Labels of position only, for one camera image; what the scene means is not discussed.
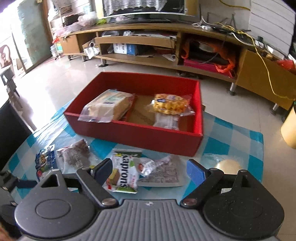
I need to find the yellow waffle snack packet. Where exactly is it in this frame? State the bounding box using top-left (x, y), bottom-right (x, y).
top-left (145, 93), bottom-right (195, 116)

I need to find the orange plastic bag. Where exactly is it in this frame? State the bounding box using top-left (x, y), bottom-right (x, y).
top-left (180, 40), bottom-right (236, 79)

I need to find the silver white snack packet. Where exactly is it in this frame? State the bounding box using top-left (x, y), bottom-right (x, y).
top-left (153, 113), bottom-right (180, 131)

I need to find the red cardboard box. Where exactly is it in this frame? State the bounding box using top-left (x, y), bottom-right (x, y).
top-left (64, 72), bottom-right (204, 157)

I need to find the white green Kaprons packet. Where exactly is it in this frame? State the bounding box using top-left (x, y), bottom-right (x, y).
top-left (103, 149), bottom-right (142, 194)

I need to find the flat screen television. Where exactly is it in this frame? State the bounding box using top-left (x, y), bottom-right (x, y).
top-left (99, 1), bottom-right (199, 24)

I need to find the clear bag of bread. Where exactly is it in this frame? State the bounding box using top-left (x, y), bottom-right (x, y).
top-left (78, 89), bottom-right (135, 123)

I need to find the blue coconut snack packet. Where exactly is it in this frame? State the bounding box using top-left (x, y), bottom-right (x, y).
top-left (35, 144), bottom-right (57, 181)

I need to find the blue white checkered tablecloth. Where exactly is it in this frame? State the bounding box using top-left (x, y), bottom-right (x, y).
top-left (5, 108), bottom-right (264, 202)

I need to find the round bun in wrapper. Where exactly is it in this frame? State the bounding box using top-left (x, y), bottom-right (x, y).
top-left (202, 154), bottom-right (243, 174)

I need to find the white lace cover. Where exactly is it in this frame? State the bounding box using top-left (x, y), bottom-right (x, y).
top-left (103, 0), bottom-right (168, 14)

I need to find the wooden TV stand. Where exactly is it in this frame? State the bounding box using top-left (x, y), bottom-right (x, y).
top-left (57, 23), bottom-right (295, 109)

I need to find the brown dried meat packet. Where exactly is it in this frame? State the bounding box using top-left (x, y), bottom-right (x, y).
top-left (56, 139), bottom-right (91, 173)

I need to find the blue white carton box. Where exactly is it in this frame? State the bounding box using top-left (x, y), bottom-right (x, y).
top-left (113, 43), bottom-right (138, 56)

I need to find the yellow cable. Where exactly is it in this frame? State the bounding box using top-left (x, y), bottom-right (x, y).
top-left (215, 0), bottom-right (295, 100)

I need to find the beige trash can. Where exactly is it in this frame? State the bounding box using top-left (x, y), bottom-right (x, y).
top-left (280, 101), bottom-right (296, 149)

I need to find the red Trolli gummy packet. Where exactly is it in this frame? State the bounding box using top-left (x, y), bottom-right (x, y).
top-left (134, 155), bottom-right (186, 187)

